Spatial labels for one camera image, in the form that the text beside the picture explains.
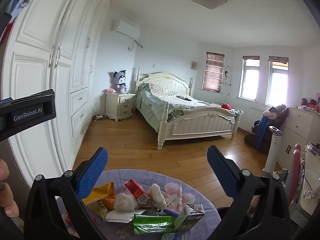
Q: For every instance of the flat white paper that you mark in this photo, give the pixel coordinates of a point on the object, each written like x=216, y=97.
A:
x=117, y=216

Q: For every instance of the black item on bedspread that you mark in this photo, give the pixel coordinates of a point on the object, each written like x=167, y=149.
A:
x=183, y=97

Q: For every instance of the red drink carton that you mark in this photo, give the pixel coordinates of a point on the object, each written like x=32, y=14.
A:
x=136, y=191

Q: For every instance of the pink chair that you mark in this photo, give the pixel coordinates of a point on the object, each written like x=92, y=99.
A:
x=296, y=170

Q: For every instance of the dark blue wrapper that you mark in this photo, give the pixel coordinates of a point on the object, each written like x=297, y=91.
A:
x=172, y=212

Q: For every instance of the white air conditioner pipe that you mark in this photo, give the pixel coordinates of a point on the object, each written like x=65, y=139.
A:
x=138, y=44

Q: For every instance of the cream nightstand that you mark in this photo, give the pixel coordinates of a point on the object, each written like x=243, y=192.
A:
x=120, y=105

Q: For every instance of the cream wooden bed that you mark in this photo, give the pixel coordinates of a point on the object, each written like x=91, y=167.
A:
x=200, y=127

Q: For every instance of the red cushion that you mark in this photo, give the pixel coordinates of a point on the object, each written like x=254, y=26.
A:
x=226, y=106

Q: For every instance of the white power strip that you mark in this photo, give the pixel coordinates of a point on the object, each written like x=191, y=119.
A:
x=99, y=117

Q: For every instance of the green and white carton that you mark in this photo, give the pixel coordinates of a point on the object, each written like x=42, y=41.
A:
x=186, y=217

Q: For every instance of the wide white window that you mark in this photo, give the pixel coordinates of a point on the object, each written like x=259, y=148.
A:
x=277, y=85

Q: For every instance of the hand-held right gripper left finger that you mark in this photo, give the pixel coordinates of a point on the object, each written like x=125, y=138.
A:
x=92, y=177

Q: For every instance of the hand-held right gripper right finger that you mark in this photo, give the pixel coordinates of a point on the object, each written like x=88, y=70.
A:
x=222, y=173

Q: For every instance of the brown massage chair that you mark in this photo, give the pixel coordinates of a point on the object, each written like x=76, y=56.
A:
x=280, y=116

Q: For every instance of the small wall ornament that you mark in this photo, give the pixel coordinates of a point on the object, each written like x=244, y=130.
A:
x=194, y=65

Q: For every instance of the white tower fan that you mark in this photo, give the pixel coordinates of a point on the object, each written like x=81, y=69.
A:
x=273, y=150

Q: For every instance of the small pink plush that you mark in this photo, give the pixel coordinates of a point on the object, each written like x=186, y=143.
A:
x=110, y=90

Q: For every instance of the purple floral tablecloth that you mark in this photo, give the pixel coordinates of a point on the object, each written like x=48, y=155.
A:
x=175, y=192

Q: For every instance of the white panelled wardrobe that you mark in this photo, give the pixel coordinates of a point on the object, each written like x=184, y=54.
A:
x=37, y=55

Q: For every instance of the white wall air conditioner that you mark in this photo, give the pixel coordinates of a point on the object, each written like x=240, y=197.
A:
x=126, y=28

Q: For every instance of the red ornaments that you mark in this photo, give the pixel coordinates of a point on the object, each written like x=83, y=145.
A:
x=311, y=103

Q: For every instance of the blue cloth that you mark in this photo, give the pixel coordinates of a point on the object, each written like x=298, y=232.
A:
x=262, y=132

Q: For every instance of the person's left hand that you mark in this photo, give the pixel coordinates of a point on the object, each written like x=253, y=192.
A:
x=6, y=200

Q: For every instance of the white cabinet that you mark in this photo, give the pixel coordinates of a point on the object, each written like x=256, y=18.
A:
x=300, y=125

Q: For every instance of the white desk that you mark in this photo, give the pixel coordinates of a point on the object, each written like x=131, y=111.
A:
x=310, y=180

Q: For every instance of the black trash bin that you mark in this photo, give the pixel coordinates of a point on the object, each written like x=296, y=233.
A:
x=223, y=211

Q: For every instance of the tall crumpled white tissue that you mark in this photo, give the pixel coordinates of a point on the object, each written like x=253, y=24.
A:
x=157, y=195

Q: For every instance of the window with brown blind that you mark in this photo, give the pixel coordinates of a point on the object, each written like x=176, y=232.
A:
x=212, y=72

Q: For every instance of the narrow white window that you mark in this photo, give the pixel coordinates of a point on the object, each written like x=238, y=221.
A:
x=248, y=80

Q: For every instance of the yellow snack wrapper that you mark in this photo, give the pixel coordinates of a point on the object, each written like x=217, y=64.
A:
x=102, y=192

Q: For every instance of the green packet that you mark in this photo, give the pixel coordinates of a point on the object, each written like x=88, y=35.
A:
x=152, y=221

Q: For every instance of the green ruffled bedspread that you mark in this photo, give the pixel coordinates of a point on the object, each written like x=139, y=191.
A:
x=150, y=102

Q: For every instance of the round white tissue ball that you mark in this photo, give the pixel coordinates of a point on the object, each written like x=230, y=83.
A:
x=123, y=201

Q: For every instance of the purple plush toy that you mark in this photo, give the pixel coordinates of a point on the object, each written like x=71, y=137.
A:
x=121, y=81

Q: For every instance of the white radiator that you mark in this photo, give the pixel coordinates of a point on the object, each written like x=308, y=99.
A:
x=256, y=118

